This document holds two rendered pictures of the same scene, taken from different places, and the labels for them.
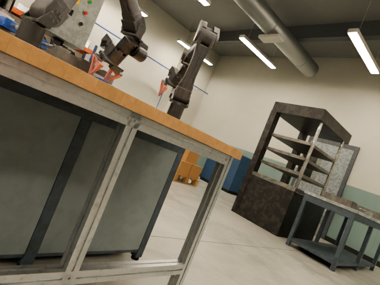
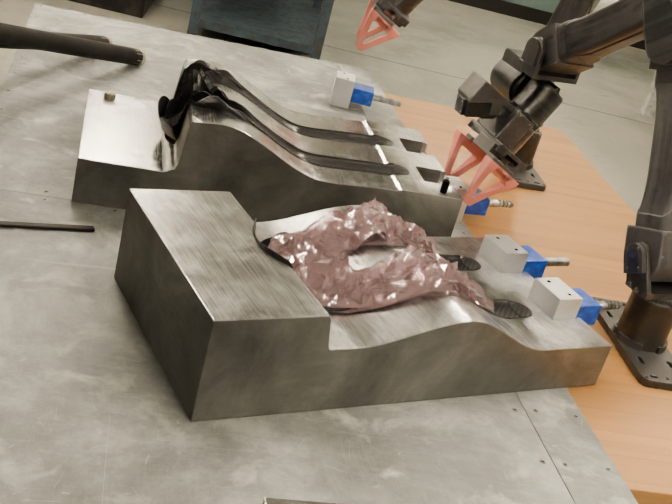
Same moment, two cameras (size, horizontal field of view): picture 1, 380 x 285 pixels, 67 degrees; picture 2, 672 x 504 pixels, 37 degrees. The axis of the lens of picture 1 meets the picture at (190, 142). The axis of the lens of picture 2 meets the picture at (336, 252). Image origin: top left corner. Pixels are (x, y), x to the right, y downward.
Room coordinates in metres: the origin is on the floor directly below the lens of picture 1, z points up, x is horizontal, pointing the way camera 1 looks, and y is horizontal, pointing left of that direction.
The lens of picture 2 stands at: (0.48, 1.70, 1.35)
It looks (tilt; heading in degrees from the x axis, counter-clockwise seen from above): 25 degrees down; 304
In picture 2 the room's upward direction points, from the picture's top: 16 degrees clockwise
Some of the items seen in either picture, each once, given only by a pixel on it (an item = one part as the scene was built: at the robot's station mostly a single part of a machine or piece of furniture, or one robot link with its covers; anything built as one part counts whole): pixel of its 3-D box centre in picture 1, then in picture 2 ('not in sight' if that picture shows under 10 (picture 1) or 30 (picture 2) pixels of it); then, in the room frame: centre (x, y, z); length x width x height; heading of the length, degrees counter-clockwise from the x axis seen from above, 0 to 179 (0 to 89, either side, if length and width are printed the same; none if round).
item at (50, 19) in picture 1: (40, 16); (660, 270); (0.79, 0.52, 0.90); 0.09 x 0.06 x 0.06; 64
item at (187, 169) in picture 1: (172, 158); not in sight; (6.41, 0.21, 0.37); 1.20 x 0.82 x 0.74; 50
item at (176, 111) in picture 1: (175, 112); (519, 146); (1.22, 0.11, 0.84); 0.20 x 0.07 x 0.08; 137
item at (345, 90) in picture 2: not in sight; (367, 95); (1.51, 0.19, 0.83); 0.13 x 0.05 x 0.05; 39
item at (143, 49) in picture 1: (135, 42); (530, 69); (1.13, 0.35, 1.03); 0.12 x 0.09 x 0.12; 154
